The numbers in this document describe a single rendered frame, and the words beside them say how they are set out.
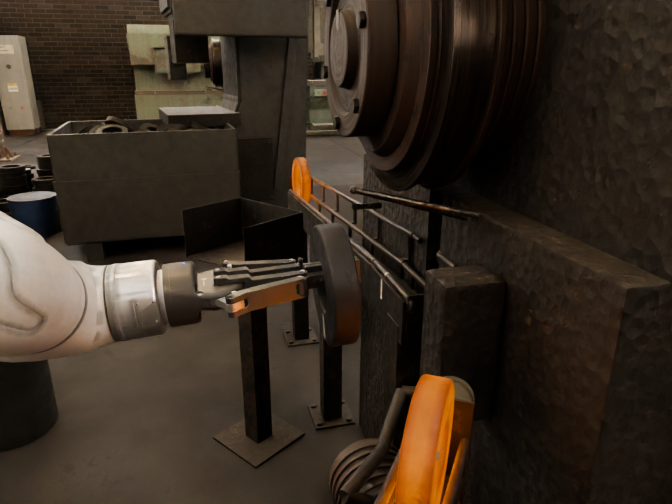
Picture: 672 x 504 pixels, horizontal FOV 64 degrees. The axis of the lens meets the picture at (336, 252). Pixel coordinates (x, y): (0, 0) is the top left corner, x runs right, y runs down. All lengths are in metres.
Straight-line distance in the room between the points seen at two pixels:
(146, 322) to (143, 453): 1.18
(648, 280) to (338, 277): 0.33
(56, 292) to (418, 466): 0.35
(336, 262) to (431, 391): 0.18
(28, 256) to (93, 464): 1.37
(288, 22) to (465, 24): 2.87
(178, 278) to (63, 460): 1.28
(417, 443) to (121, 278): 0.36
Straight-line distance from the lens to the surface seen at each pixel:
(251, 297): 0.62
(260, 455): 1.70
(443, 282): 0.78
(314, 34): 9.22
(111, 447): 1.85
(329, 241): 0.63
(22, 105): 10.48
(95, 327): 0.64
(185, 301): 0.63
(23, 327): 0.50
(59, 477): 1.81
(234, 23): 3.51
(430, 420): 0.54
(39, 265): 0.49
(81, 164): 3.33
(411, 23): 0.80
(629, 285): 0.64
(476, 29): 0.77
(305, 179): 1.98
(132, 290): 0.63
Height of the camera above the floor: 1.09
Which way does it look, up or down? 19 degrees down
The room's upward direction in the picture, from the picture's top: straight up
